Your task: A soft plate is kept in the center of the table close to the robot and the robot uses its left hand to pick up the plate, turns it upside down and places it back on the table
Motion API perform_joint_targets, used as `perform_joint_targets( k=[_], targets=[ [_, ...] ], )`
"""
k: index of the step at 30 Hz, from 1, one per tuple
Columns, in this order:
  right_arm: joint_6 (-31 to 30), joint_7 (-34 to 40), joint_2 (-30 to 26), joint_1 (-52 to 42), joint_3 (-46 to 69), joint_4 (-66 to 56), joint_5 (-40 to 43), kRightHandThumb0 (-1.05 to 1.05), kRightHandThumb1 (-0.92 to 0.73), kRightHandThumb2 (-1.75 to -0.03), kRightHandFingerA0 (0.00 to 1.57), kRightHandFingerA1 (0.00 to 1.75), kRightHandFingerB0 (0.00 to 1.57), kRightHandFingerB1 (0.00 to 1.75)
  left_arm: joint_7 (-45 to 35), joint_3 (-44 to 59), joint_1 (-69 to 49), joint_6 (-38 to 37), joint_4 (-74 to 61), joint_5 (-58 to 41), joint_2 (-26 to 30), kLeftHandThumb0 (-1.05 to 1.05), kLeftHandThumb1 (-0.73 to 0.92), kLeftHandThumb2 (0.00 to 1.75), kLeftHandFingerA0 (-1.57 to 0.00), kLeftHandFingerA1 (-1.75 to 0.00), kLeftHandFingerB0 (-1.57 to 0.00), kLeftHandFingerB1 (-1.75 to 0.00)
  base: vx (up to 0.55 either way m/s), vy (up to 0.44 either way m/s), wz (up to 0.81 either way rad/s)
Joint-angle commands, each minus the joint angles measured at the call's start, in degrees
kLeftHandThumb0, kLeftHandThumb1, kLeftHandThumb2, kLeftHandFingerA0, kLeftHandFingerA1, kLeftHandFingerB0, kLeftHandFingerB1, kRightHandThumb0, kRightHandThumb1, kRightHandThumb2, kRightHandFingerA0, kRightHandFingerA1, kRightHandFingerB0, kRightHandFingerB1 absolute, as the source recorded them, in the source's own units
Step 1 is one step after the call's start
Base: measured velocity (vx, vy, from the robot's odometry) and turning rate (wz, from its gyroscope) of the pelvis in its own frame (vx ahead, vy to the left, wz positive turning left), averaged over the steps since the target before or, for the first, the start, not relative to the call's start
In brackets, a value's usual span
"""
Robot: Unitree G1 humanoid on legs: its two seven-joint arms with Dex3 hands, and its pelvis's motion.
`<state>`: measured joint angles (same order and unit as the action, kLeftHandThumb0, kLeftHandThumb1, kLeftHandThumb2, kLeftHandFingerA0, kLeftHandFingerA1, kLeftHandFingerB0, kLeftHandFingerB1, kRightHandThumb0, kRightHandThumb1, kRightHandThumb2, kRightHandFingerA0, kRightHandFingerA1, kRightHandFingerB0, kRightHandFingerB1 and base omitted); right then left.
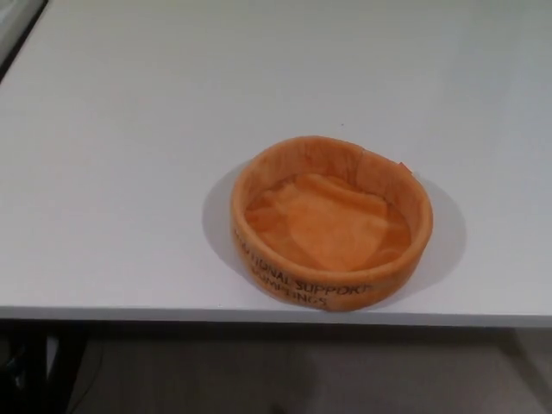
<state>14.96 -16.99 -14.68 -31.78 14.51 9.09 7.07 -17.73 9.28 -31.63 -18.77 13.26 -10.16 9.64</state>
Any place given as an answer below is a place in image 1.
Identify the orange plush round plate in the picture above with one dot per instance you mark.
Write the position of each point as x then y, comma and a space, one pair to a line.
388, 190

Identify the black table leg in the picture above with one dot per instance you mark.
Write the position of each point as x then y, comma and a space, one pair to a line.
47, 366

